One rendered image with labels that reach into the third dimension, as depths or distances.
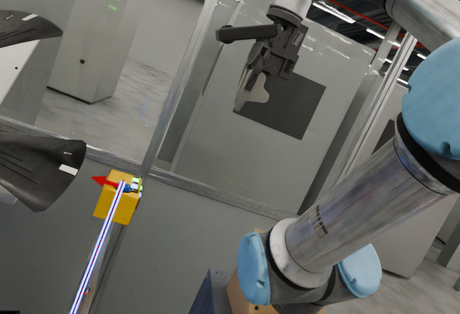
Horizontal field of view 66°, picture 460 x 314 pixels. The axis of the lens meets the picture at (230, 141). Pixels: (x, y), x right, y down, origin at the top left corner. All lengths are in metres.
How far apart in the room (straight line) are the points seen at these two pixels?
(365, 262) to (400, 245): 4.22
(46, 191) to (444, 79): 0.63
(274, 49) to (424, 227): 4.40
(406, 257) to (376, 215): 4.60
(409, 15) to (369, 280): 0.45
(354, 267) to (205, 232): 1.05
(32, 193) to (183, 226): 0.99
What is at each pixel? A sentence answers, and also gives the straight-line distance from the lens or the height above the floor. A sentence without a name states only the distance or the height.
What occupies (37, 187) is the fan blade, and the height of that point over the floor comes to 1.16.
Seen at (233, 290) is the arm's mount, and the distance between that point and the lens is 0.90.
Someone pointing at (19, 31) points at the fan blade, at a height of 1.39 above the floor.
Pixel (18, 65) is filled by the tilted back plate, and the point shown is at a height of 1.28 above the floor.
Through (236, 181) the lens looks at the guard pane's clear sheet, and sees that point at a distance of 1.57.
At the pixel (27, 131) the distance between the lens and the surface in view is 1.54.
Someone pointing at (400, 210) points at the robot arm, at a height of 1.42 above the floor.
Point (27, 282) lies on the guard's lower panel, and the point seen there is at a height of 0.35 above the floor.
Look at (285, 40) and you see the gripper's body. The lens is 0.75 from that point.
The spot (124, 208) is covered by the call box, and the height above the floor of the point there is 1.03.
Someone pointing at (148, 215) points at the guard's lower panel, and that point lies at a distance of 1.59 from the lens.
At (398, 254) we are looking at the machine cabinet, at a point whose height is 0.29.
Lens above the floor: 1.48
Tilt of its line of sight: 10 degrees down
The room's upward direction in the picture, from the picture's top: 23 degrees clockwise
